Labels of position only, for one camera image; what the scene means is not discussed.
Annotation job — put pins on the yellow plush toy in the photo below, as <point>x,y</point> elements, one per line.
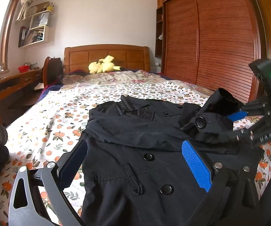
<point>105,65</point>

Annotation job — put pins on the wooden desk cabinet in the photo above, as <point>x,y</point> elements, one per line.
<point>12,84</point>

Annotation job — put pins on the white wall shelf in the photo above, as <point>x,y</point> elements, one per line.
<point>36,29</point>

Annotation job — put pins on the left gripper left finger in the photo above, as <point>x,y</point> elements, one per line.
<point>26,206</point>

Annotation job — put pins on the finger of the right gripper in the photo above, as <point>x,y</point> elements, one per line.
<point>237,116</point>

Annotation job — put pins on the red bowl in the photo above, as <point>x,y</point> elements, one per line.
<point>24,68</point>

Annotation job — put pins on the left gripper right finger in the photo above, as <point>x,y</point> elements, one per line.
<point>231,196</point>

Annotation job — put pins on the dark wooden chair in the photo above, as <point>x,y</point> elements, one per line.
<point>51,70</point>

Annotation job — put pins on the floral quilt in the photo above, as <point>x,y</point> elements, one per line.
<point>130,76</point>

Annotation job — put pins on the wooden louvered wardrobe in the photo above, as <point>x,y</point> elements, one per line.
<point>211,43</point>

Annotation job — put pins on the black double-breasted coat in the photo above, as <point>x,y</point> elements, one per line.
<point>134,171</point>

